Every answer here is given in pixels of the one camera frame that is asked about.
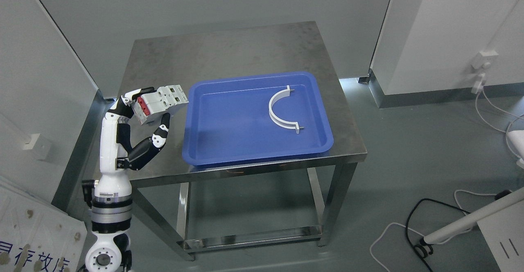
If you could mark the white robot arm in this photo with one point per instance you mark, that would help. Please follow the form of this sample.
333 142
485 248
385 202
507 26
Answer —
110 203

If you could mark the white printed sign board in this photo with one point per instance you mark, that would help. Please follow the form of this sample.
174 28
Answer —
36 236

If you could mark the white wall socket with plug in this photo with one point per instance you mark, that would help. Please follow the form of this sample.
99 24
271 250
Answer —
481 62

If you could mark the white wall box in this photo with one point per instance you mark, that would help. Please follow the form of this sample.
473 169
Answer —
38 146

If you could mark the white curved bracket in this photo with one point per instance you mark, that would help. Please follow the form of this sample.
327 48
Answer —
283 111

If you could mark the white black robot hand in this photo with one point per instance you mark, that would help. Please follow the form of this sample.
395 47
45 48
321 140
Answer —
116 152

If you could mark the white stand leg with caster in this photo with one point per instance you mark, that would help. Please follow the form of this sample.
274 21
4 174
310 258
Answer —
503 201

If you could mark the blue plastic tray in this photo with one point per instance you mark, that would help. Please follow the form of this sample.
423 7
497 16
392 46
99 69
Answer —
227 120

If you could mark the grey circuit breaker red switch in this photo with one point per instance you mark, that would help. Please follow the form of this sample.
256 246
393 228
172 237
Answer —
150 107

